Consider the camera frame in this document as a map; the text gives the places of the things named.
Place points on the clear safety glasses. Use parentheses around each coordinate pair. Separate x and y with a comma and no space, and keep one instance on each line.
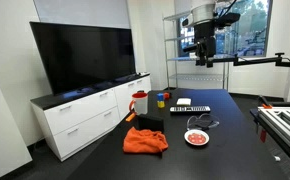
(203,122)

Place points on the large black television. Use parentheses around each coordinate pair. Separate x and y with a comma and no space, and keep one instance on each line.
(78,56)

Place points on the white notepad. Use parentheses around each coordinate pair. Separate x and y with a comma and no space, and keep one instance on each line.
(183,102)

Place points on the orange cloth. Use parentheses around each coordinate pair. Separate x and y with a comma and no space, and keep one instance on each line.
(144,141)

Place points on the yellow block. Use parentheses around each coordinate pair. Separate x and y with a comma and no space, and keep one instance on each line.
(160,104)

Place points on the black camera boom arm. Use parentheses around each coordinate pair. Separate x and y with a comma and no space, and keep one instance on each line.
(278,60)

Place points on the white drawer cabinet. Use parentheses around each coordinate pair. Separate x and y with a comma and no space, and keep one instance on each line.
(73,120)

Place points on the orange marker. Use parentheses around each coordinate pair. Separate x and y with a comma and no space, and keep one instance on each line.
(130,117)

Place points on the blue block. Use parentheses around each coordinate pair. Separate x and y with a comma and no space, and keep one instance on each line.
(160,97)

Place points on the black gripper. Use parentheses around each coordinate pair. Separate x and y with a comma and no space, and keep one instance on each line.
(204,44)

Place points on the aluminium extrusion frame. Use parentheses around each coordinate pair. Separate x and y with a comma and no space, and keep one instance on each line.
(274,117)

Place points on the window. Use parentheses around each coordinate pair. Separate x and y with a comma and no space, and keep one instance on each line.
(248,36)

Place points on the black remote control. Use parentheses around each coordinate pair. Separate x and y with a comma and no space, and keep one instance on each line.
(190,109)

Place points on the white plate red food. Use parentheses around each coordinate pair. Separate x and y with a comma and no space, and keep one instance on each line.
(196,137)

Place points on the metal wire shelf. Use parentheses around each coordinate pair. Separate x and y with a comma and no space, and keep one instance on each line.
(171,63)

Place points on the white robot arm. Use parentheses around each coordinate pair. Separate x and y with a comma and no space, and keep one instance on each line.
(203,8)

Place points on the orange curved block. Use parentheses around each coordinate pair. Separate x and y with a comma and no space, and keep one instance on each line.
(166,95)

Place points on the white mug red interior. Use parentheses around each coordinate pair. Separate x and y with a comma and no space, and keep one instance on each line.
(139,103)

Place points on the black box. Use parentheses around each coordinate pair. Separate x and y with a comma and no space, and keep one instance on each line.
(150,122)

